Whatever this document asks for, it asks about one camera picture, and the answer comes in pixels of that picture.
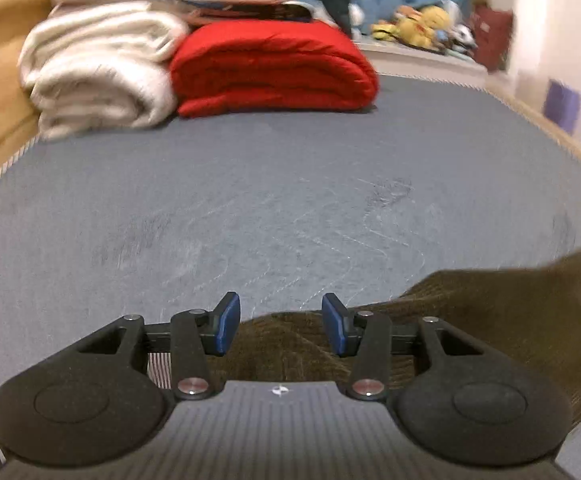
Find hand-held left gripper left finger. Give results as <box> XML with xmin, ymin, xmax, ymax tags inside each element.
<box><xmin>68</xmin><ymin>291</ymin><xmax>242</xmax><ymax>402</ymax></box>

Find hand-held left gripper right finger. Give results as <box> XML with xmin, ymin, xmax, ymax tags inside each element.
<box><xmin>321</xmin><ymin>292</ymin><xmax>496</xmax><ymax>402</ymax></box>

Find olive corduroy pants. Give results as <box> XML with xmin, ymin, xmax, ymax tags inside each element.
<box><xmin>148</xmin><ymin>237</ymin><xmax>581</xmax><ymax>428</ymax></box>

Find red folded quilt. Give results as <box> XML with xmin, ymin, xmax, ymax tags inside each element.
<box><xmin>170</xmin><ymin>20</ymin><xmax>381</xmax><ymax>118</ymax></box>

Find white window ledge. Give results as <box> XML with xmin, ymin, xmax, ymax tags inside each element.
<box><xmin>357</xmin><ymin>40</ymin><xmax>488</xmax><ymax>88</ymax></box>

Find panda plush toy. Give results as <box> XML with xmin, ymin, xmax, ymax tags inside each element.
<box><xmin>450</xmin><ymin>25</ymin><xmax>478</xmax><ymax>58</ymax></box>

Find white folded blanket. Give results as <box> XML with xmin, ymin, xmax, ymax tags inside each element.
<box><xmin>18</xmin><ymin>0</ymin><xmax>191</xmax><ymax>86</ymax></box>

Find yellow bear plush toy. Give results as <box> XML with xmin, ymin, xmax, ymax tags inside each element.
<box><xmin>415</xmin><ymin>5</ymin><xmax>451</xmax><ymax>38</ymax></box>

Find dark red cushion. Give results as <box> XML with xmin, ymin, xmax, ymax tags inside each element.
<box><xmin>470</xmin><ymin>5</ymin><xmax>516</xmax><ymax>73</ymax></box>

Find yellow plush toy black strap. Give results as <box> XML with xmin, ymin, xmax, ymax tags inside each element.
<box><xmin>370</xmin><ymin>15</ymin><xmax>423</xmax><ymax>50</ymax></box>

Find wooden bed frame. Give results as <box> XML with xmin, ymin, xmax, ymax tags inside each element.
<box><xmin>0</xmin><ymin>0</ymin><xmax>581</xmax><ymax>196</ymax></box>

